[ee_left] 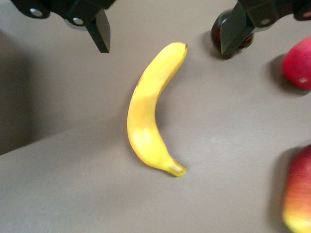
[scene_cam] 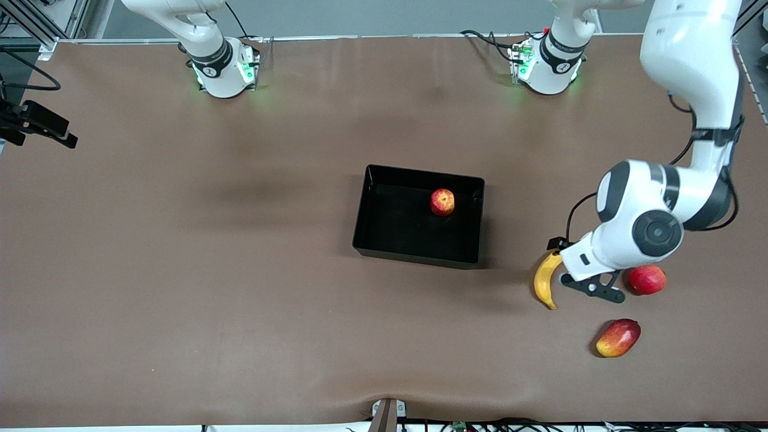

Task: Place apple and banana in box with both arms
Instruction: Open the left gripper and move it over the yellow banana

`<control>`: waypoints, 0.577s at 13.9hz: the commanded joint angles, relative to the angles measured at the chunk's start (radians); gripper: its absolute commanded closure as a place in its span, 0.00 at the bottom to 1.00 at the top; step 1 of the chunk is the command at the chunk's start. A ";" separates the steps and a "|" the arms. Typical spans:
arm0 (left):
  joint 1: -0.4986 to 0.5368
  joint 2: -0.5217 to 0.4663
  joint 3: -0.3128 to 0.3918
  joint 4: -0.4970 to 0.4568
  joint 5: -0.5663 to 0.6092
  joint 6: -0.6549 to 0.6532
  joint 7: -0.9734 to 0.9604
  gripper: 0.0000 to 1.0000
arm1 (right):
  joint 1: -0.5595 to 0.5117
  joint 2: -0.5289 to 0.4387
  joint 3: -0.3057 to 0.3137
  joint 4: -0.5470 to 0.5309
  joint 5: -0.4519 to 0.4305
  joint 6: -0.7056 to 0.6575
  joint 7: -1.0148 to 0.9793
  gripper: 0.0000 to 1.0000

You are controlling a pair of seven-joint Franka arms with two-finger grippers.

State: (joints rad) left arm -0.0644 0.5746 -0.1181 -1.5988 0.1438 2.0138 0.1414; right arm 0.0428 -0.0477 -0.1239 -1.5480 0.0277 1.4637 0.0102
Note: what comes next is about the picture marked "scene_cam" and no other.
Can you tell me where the yellow banana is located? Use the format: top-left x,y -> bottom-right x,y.
533,250 -> 565,311

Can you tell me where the red yellow apple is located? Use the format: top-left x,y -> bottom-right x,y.
430,188 -> 456,217

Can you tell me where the black rectangular plastic box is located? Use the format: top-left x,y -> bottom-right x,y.
352,164 -> 485,269

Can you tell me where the red round fruit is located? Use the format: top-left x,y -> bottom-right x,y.
628,265 -> 667,296

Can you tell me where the red yellow mango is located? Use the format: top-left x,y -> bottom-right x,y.
595,318 -> 642,359

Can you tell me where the brown table cover mat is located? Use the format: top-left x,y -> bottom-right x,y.
0,33 -> 768,428

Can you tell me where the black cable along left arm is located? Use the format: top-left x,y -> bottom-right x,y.
667,90 -> 746,232

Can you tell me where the metal table edge bracket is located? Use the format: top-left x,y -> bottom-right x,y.
368,398 -> 408,432

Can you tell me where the black left arm base cable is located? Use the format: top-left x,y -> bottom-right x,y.
460,29 -> 530,64

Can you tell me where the black arm base cable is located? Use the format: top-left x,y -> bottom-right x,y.
224,0 -> 250,40
460,29 -> 530,64

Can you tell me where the black right arm base cable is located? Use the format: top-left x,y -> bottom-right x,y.
224,0 -> 250,40

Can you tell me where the black side camera cable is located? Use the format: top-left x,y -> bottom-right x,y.
0,47 -> 62,92

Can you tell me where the aluminium frame profile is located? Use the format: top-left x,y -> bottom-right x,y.
0,0 -> 92,62

